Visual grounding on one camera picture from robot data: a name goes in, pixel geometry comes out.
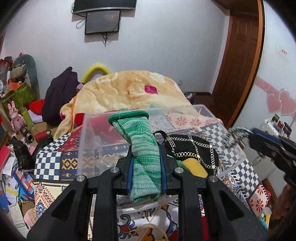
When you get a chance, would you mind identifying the black white braided cord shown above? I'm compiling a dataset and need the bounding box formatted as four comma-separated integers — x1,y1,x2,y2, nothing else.
223,126,253,149

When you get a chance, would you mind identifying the black chain-pattern pouch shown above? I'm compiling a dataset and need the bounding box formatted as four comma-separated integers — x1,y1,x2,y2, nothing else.
154,131,219,176

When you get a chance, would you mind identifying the green knitted glove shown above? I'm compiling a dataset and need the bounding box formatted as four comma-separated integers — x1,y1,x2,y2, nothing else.
108,110,161,202

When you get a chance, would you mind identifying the green yellow sponge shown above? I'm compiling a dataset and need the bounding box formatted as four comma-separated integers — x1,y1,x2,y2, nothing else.
177,158,208,178

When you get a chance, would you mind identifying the red felt cloth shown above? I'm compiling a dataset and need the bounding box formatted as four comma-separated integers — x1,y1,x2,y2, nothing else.
168,216,209,241

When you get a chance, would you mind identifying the clear plastic storage box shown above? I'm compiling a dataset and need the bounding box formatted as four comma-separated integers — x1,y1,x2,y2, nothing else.
77,104,246,211

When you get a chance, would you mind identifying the brown wooden door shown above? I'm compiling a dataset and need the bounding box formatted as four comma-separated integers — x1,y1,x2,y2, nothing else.
212,1,264,128

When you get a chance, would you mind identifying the patterned patchwork tablecloth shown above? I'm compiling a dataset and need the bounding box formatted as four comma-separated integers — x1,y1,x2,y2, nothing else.
34,105,270,240

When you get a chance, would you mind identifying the pink bunny plush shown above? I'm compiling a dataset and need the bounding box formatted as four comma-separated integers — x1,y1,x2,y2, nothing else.
8,100,26,133

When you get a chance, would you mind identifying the yellow fleece blanket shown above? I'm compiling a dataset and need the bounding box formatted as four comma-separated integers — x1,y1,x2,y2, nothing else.
54,70,190,139

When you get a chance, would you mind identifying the dark purple jacket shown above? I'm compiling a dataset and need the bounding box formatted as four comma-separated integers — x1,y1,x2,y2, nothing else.
42,67,79,126

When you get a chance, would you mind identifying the green cardboard box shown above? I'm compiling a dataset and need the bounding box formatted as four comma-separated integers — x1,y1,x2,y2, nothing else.
1,82,37,120

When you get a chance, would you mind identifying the yellow fuzzy hoop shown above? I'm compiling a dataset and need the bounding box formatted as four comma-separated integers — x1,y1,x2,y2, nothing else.
79,63,111,84

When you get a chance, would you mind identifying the small black wall monitor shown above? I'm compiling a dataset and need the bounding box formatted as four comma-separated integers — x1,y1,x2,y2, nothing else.
85,11,121,35

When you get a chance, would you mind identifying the wall-mounted black television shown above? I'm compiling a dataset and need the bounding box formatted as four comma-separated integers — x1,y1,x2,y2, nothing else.
73,0,137,14

